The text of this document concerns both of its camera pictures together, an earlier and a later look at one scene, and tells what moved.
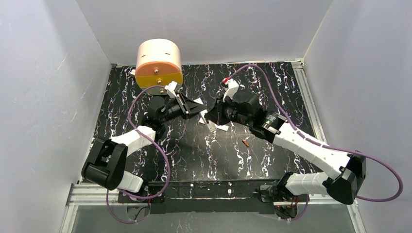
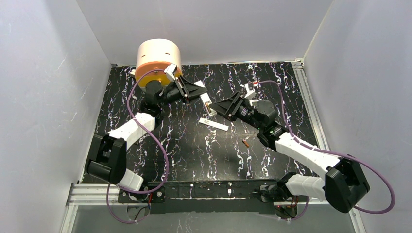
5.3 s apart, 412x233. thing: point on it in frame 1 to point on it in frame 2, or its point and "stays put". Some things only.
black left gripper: [184, 107] to [182, 91]
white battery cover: [224, 127] stays put
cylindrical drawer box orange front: [159, 63] stays put
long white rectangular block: [202, 120] to [206, 102]
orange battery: [246, 143] stays put
